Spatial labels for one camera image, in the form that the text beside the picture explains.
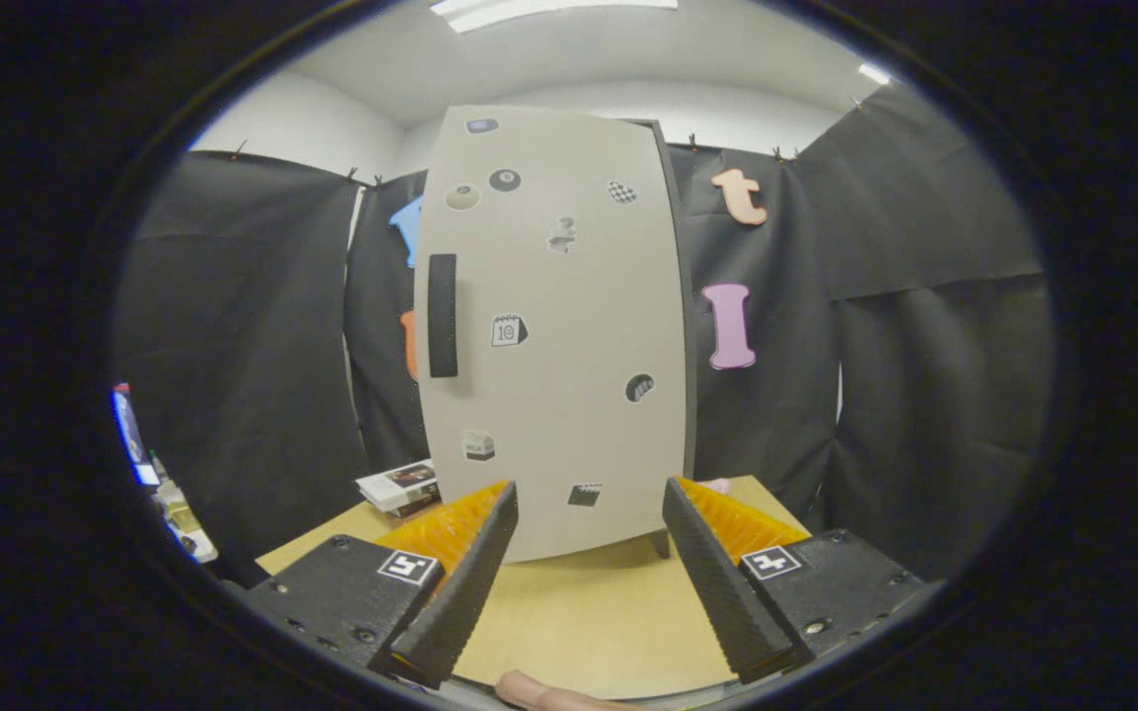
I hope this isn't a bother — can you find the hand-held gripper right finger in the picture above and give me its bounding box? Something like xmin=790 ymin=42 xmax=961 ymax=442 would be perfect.
xmin=662 ymin=476 xmax=947 ymax=685

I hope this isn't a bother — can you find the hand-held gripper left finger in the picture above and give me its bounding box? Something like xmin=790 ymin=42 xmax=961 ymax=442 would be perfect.
xmin=231 ymin=480 xmax=520 ymax=691

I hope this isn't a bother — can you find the pale shoe cabinet door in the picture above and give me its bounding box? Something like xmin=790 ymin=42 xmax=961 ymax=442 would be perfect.
xmin=414 ymin=104 xmax=689 ymax=565

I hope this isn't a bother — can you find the black door handle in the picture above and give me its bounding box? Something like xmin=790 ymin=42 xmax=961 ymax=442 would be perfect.
xmin=428 ymin=253 xmax=458 ymax=379

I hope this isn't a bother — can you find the black backdrop cloth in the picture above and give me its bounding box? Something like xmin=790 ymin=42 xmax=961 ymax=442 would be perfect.
xmin=113 ymin=84 xmax=1056 ymax=586

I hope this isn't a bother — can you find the pale clutter pile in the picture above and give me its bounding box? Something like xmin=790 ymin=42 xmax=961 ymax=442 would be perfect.
xmin=149 ymin=454 xmax=220 ymax=565

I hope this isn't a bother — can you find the blue lit screen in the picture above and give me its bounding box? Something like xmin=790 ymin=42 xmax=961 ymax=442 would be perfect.
xmin=113 ymin=383 xmax=161 ymax=488

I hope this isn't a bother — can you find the long ceiling light panel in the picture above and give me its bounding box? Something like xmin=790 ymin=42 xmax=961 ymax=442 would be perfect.
xmin=431 ymin=0 xmax=679 ymax=35

